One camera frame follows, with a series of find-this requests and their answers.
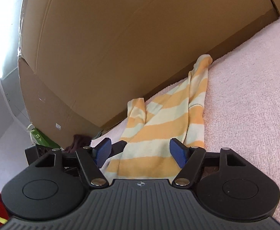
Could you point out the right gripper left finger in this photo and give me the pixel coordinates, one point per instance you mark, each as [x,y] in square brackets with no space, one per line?
[91,159]

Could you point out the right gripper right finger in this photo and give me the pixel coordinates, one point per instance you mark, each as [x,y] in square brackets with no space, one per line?
[189,160]

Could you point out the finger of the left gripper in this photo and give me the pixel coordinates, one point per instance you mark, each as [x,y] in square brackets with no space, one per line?
[117,148]

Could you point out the orange white striped sweater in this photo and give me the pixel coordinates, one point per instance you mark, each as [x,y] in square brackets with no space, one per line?
[177,113]

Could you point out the dark brown garment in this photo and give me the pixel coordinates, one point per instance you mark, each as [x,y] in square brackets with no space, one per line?
[79,141]

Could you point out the green shopping bag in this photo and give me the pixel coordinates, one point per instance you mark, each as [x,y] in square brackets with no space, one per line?
[38,137]

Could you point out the left cardboard box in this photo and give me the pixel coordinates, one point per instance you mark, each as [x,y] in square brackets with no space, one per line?
[48,113]

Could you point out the pink terry towel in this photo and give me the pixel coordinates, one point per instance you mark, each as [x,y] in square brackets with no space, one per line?
[242,104]

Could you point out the large centre cardboard box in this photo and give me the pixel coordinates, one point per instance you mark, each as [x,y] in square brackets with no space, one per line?
[96,55]

